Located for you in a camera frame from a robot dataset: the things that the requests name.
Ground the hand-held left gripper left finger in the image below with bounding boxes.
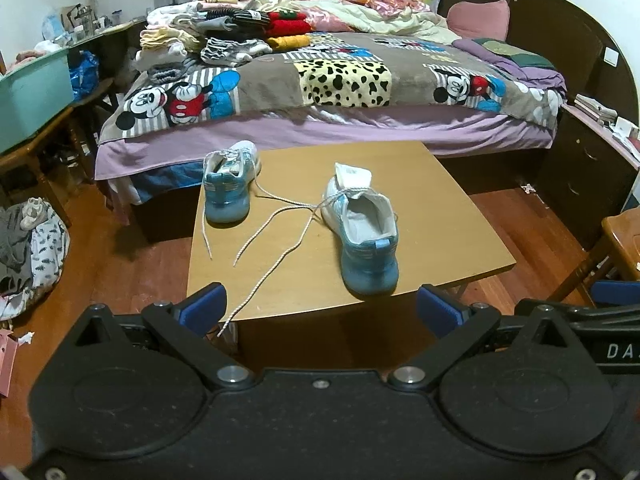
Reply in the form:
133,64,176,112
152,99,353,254
75,282,256,394

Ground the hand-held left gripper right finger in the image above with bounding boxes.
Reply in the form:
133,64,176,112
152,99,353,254
387,284,574,394

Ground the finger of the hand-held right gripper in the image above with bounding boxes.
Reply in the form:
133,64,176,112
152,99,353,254
515,280,640,333

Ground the white and blue sneaker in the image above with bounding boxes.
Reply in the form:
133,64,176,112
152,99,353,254
321,162,401,296
202,141,262,224

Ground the dark wooden nightstand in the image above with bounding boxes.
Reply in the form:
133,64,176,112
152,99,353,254
537,102,640,252

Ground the heap of crumpled laundry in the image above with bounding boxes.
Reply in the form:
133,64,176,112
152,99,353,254
0,197,71,321

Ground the stack of books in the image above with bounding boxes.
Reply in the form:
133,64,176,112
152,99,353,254
574,92,618,123

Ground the pink box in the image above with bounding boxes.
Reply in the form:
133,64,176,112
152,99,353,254
0,330,18,396

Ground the purple folded blanket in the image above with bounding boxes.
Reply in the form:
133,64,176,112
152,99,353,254
452,37,568,92

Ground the blue plastic bag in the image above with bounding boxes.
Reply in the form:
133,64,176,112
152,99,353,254
67,50,101,102

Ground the teal plastic tub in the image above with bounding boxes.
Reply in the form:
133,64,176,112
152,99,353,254
0,45,76,156

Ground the dark wooden bed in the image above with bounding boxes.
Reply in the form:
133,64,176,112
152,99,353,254
115,0,633,251

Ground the pile of folded clothes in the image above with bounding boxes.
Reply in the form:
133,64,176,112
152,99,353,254
132,0,313,83

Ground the cluttered desk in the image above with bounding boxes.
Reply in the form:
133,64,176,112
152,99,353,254
42,2,148,111

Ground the pink pillow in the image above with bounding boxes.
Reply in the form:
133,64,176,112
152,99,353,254
446,0,510,41

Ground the cream blanket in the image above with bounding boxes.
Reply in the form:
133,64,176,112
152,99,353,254
300,0,451,36

